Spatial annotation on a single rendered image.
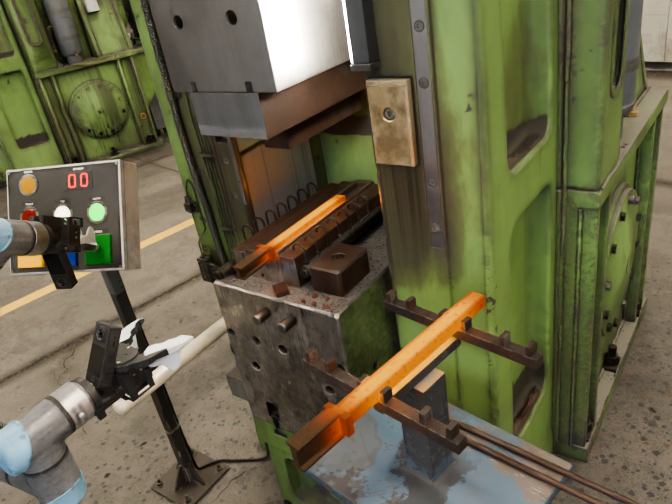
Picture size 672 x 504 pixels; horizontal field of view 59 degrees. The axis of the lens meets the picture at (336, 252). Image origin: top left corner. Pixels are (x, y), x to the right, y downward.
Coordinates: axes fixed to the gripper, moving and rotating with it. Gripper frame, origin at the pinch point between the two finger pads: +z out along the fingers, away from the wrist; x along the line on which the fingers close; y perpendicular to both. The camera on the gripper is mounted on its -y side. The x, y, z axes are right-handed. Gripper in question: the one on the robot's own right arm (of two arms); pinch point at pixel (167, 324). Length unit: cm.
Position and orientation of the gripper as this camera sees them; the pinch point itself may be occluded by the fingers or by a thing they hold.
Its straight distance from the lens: 120.5
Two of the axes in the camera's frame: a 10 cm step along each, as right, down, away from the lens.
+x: 8.1, 1.6, -5.6
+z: 5.6, -4.7, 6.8
